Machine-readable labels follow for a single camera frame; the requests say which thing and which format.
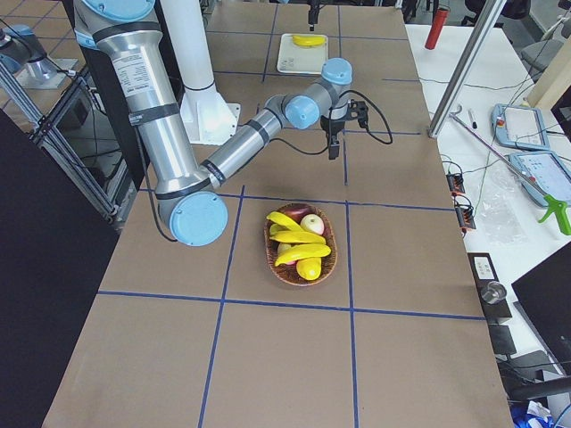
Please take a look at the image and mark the small metal cup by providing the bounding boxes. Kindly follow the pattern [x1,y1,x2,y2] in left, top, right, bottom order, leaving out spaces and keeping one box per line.
[479,281,507,305]

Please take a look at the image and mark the yellow banana in basket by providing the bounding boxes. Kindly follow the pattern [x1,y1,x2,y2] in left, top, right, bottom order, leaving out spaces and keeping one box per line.
[269,231,327,244]

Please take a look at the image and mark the red green apple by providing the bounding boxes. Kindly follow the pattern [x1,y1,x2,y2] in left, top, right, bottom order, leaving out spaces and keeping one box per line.
[300,214,325,235]

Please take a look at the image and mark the woven wicker basket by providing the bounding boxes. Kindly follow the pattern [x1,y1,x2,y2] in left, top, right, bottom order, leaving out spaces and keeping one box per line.
[263,202,338,287]

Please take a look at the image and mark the red cylinder bottle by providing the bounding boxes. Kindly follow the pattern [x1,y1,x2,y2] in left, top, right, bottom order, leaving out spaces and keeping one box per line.
[425,6,450,50]

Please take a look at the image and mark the yellow banana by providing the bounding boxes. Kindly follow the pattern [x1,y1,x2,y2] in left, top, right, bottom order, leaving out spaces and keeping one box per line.
[269,231,327,244]
[266,211,304,235]
[292,34,327,48]

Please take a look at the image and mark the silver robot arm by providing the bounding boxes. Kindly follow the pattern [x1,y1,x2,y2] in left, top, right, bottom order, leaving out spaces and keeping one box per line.
[73,1,352,246]

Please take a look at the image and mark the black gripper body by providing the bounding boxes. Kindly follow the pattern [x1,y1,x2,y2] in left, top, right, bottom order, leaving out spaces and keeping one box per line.
[319,116,345,142]
[307,0,320,11]

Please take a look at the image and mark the clear plastic bag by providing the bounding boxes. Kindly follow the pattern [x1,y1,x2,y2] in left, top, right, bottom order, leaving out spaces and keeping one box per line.
[477,166,530,246]

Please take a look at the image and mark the black marker pen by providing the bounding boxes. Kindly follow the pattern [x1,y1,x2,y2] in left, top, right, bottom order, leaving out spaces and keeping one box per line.
[468,108,478,129]

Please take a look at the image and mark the yellow lemon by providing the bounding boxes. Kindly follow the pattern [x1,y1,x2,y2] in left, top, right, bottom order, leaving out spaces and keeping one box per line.
[295,258,322,281]

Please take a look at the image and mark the dark purple mango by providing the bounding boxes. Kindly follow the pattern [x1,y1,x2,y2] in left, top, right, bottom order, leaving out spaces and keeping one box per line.
[280,203,313,223]

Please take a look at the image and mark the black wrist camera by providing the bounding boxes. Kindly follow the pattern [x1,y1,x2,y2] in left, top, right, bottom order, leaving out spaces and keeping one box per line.
[345,100,368,129]

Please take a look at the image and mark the upper blue teach pendant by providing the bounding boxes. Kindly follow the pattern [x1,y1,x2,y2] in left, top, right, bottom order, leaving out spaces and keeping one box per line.
[492,103,550,151]

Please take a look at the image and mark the green handled reacher grabber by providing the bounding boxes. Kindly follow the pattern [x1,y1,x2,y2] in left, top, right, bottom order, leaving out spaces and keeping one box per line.
[448,111,570,236]

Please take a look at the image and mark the yellow banana front basket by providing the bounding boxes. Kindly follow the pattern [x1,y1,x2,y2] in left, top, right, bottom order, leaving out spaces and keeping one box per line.
[274,243,331,267]

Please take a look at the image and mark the black orange electronics module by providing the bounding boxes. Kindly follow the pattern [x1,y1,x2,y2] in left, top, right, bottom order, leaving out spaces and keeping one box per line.
[443,160,476,236]

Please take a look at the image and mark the lower blue teach pendant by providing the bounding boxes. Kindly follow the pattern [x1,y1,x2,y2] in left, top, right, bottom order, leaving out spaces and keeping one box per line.
[509,151,570,203]

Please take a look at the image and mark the white bear tray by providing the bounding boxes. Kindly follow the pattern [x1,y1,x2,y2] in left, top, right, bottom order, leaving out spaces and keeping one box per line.
[277,33,328,74]

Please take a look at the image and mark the black power strip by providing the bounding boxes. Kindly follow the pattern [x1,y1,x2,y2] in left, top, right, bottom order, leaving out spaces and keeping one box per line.
[468,252,512,325]

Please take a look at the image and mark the blue teach pendant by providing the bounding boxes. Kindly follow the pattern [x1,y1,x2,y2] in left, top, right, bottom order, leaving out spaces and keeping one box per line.
[492,103,550,151]
[509,151,570,203]

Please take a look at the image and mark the aluminium frame post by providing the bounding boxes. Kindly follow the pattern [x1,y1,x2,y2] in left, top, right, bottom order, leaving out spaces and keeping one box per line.
[428,0,507,138]

